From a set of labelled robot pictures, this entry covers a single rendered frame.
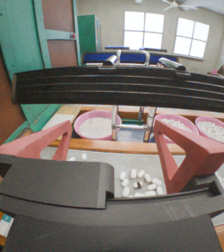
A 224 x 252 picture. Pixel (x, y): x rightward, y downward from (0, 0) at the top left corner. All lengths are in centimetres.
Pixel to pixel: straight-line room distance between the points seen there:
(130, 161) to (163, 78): 36
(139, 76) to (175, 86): 7
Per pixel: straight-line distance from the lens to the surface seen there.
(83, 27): 296
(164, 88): 25
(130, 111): 77
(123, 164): 50
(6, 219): 48
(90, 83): 24
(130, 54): 79
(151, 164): 52
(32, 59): 70
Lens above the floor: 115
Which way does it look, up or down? 37 degrees down
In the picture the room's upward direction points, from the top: straight up
